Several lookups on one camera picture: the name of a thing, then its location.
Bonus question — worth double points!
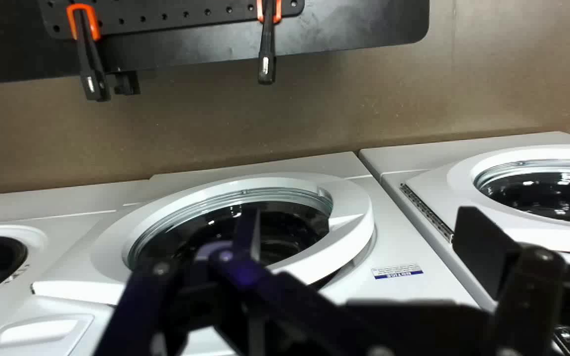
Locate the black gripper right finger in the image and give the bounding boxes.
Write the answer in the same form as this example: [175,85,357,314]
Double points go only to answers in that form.
[450,205,570,356]

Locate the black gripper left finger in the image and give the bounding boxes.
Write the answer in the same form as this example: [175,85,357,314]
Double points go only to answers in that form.
[92,261,185,356]

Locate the washer round door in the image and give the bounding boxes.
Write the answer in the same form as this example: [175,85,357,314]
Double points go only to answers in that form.
[90,172,373,284]

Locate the far white washing machine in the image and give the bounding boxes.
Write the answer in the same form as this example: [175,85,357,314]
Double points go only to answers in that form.
[359,130,570,308]

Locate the white washing machine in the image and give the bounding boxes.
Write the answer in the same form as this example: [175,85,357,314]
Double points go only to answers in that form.
[29,150,498,356]
[359,130,570,308]
[0,187,136,356]

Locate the near white washing machine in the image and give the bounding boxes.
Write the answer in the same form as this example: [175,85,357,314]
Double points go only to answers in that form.
[0,187,136,356]

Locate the middle white washing machine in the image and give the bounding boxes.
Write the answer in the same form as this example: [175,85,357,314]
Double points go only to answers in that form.
[29,150,498,356]

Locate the orange black clamp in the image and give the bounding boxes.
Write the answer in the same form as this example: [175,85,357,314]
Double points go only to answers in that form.
[255,0,280,85]
[65,4,140,100]

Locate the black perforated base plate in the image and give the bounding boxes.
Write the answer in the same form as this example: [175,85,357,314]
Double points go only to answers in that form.
[0,0,431,83]

